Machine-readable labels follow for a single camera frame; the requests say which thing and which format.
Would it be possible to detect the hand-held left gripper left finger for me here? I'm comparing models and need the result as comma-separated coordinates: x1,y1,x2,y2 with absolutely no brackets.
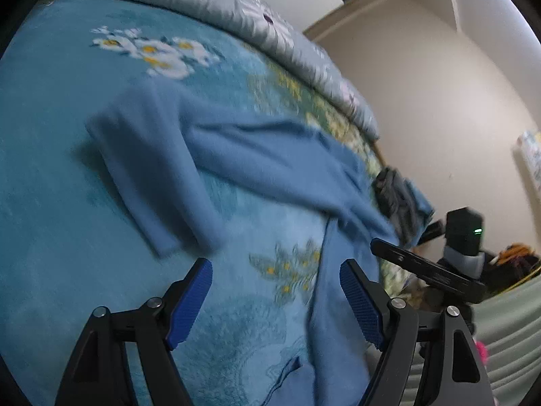
54,257,213,406

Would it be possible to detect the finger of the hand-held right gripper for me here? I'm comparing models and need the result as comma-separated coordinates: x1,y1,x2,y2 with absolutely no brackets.
370,238,487,304

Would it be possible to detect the teal floral blanket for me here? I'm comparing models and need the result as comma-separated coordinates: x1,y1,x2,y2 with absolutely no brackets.
0,0,406,406

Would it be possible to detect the dark clothes pile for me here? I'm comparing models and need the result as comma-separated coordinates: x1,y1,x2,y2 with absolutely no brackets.
372,168,436,248

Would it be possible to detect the orange cloth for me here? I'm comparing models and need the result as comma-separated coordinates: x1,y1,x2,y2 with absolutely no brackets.
494,243,541,267

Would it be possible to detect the wall picture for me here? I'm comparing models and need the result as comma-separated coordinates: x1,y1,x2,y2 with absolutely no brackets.
513,129,541,204

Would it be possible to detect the blue towel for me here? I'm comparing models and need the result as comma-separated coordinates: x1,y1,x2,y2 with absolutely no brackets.
86,80,400,406

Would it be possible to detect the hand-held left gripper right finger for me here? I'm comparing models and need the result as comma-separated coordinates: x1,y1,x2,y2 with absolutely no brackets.
339,259,495,406

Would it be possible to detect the pale green cloth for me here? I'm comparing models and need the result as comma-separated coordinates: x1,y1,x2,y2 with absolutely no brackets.
397,277,541,406

